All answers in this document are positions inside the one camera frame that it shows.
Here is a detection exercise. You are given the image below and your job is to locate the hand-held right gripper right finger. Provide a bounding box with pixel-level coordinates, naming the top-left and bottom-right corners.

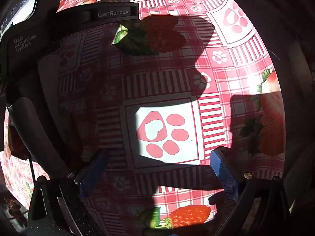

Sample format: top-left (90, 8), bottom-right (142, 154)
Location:
top-left (208, 146), bottom-right (292, 236)

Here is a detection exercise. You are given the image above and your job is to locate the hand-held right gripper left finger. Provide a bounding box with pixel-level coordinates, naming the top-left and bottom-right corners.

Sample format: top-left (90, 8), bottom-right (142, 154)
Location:
top-left (27, 149), bottom-right (110, 236)

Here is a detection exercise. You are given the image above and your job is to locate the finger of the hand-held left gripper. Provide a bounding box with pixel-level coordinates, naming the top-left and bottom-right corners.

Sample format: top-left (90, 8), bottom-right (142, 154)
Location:
top-left (56, 2), bottom-right (139, 24)

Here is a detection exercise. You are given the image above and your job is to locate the strawberry print tablecloth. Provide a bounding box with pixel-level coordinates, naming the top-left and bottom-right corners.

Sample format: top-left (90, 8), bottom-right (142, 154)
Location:
top-left (2, 0), bottom-right (286, 236)

